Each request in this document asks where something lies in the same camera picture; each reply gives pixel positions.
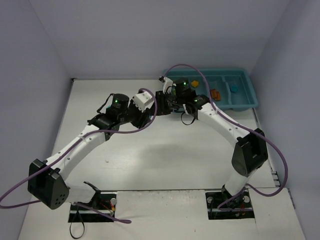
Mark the light blue small lego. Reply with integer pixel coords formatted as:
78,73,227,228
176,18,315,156
230,85,238,93

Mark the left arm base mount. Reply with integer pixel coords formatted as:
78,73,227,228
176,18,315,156
68,181,117,223

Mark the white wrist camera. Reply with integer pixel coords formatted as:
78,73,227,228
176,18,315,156
158,76,175,94
132,90,154,112

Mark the black loose cable loop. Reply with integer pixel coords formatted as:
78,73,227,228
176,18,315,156
69,207,87,238

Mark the brown lego brick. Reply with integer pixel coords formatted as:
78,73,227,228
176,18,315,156
214,91,221,102

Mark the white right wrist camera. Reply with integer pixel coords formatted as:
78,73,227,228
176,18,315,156
158,76,175,94

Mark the brown lego plate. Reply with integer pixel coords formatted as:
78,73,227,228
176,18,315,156
210,88,218,99

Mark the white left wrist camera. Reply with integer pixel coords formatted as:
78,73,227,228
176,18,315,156
132,90,154,112

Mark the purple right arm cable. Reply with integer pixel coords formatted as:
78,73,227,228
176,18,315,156
163,64,289,210

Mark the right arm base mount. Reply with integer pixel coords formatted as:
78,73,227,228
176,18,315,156
205,188,255,221

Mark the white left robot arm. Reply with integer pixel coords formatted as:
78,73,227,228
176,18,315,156
27,89,157,210

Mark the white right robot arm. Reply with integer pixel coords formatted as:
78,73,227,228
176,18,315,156
155,76,268,199

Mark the teal divided plastic tray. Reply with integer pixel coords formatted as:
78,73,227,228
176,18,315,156
164,67,259,112

